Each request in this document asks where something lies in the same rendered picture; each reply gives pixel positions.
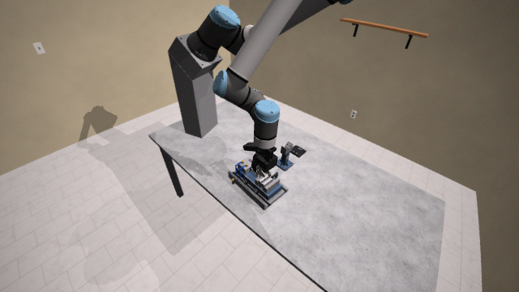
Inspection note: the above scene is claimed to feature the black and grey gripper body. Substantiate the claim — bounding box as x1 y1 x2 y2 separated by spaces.
252 146 278 173

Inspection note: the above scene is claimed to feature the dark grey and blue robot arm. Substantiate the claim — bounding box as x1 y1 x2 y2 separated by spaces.
187 0 353 152

